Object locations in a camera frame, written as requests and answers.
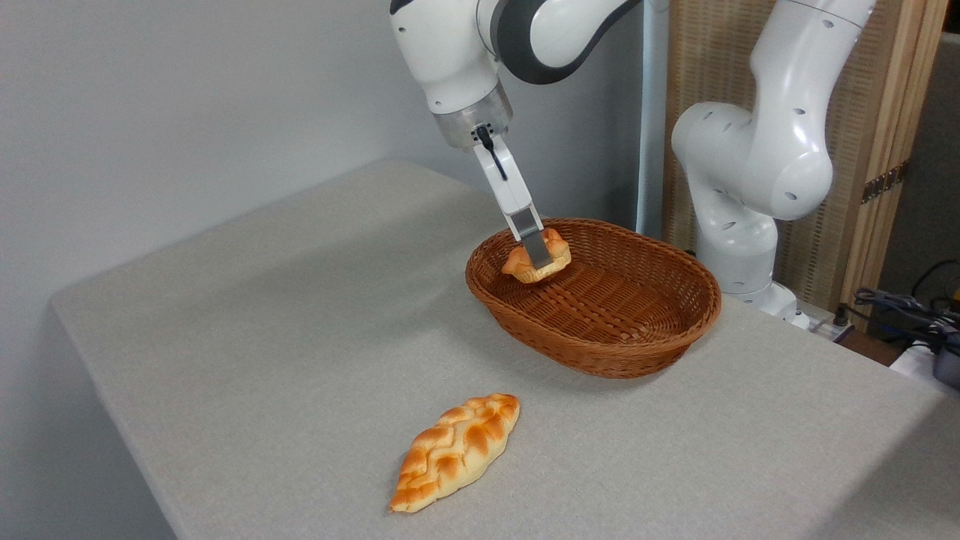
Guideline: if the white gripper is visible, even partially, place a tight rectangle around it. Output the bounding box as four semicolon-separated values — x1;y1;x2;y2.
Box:
472;135;555;270

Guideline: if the round orange bread roll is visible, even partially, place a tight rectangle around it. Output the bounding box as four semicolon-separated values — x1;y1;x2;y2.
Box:
501;227;572;284

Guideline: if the brown wicker oval basket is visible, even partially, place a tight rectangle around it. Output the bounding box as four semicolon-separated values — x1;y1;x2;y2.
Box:
465;218;722;379

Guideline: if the long braided bread loaf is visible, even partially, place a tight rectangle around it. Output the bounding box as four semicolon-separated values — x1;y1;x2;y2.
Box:
388;393;521;514

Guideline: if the white vertical pole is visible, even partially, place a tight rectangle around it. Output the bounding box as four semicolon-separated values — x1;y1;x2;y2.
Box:
637;0;671;238

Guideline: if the white power strip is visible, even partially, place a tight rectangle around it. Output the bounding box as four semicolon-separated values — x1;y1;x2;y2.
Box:
804;311;857;344

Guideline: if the metal screen hinge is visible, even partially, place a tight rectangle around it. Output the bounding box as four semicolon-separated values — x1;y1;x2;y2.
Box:
861;160;911;205

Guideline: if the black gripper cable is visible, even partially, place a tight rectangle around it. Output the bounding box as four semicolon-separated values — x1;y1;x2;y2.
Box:
475;125;509;182

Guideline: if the bundle of black cables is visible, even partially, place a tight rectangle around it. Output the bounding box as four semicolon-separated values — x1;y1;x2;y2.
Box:
846;259;960;355

